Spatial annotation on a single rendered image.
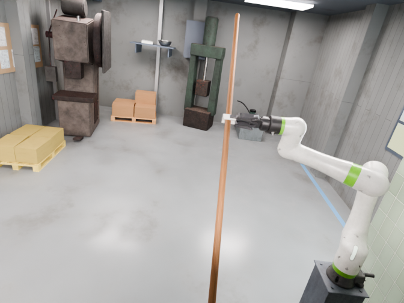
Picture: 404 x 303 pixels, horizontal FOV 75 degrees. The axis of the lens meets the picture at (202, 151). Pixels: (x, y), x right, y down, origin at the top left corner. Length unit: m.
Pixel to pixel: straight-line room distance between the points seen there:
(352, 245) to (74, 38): 5.34
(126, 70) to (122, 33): 0.94
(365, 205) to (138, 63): 7.04
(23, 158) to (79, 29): 2.49
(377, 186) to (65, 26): 5.38
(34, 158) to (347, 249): 4.37
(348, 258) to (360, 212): 0.26
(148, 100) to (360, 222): 6.34
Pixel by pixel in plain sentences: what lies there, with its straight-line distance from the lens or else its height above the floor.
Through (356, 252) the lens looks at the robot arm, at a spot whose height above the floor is 1.44.
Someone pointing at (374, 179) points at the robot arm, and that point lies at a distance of 1.45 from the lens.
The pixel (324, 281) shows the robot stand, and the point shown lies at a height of 1.20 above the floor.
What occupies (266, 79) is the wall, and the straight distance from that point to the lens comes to 7.86.
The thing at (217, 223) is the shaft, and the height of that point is 1.61.
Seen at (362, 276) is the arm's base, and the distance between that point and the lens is 1.80.
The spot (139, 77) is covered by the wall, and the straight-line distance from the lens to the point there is 7.98.
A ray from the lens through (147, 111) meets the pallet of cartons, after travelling 7.06.
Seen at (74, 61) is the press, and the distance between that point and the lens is 5.88.
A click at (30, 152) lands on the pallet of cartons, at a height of 0.32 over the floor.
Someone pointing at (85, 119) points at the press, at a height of 0.41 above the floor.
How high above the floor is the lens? 2.33
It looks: 24 degrees down
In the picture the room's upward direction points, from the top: 8 degrees clockwise
